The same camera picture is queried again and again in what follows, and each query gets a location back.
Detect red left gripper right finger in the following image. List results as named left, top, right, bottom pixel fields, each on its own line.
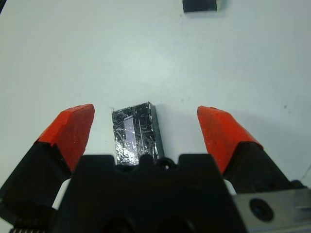
left=196, top=105, right=306, bottom=195

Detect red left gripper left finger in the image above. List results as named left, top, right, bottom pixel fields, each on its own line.
left=0, top=103, right=96, bottom=220

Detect black box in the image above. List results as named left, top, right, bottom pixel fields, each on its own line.
left=111, top=101, right=165, bottom=167

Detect white camera box base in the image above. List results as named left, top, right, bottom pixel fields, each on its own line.
left=182, top=0, right=226, bottom=13

